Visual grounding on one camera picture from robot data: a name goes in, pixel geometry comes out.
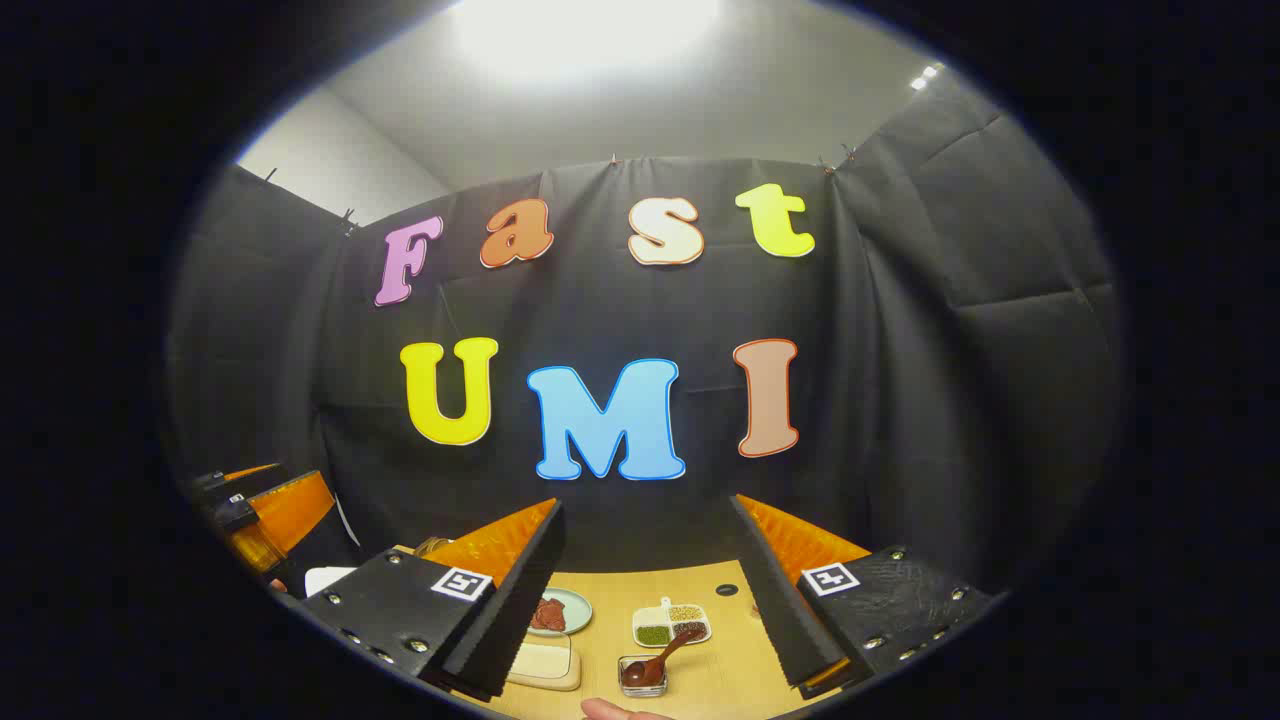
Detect brown wooden spoon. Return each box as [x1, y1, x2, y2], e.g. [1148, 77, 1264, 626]
[621, 628, 707, 689]

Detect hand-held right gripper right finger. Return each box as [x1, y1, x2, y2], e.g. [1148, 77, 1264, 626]
[730, 494, 1003, 701]

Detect white divided grain tray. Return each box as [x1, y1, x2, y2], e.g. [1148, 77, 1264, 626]
[632, 597, 713, 649]

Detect clear plastic tray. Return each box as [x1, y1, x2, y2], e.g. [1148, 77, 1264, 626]
[505, 633, 583, 693]

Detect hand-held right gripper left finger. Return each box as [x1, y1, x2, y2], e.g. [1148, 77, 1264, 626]
[300, 499, 567, 703]

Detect pale green plate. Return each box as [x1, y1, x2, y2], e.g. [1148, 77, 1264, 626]
[527, 588, 594, 638]

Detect large ceiling light panel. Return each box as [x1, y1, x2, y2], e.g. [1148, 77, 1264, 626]
[450, 0, 723, 93]

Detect black backdrop cloth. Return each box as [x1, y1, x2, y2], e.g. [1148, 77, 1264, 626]
[165, 70, 1126, 611]

